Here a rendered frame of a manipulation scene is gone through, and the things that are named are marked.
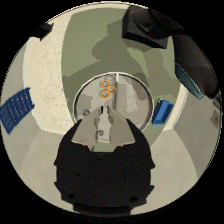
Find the blue crate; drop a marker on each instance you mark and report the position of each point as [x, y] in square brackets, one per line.
[163, 114]

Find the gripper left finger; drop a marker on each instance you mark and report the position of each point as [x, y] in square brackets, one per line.
[81, 133]

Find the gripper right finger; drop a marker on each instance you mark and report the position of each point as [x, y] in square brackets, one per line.
[124, 133]

